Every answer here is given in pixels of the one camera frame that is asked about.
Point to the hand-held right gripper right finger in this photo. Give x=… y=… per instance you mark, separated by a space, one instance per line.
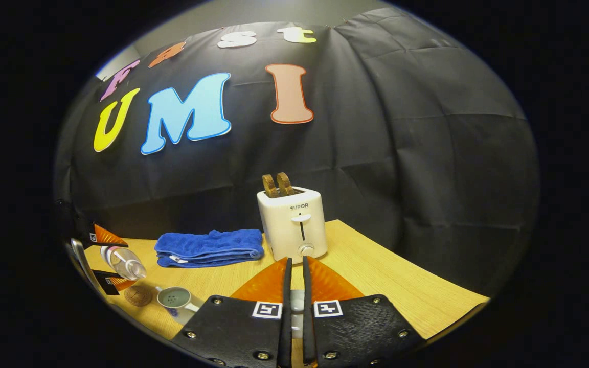
x=308 y=332

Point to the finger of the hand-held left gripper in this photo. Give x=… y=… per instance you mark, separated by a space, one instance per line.
x=103 y=238
x=113 y=283

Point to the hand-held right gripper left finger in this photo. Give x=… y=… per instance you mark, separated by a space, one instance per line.
x=286 y=332

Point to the clear plastic water bottle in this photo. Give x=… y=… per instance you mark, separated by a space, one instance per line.
x=123 y=261

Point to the round brown coaster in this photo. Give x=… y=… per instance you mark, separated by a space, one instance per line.
x=138 y=295

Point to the white blue patterned teacup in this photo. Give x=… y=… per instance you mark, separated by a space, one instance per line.
x=174 y=299

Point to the folded blue towel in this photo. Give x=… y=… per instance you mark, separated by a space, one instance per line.
x=210 y=248

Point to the white toaster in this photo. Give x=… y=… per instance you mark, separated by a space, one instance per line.
x=294 y=225

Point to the brown bread slice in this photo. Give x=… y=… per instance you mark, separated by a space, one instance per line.
x=270 y=186
x=285 y=184

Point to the black backdrop cloth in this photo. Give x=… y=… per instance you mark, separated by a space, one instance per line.
x=402 y=153

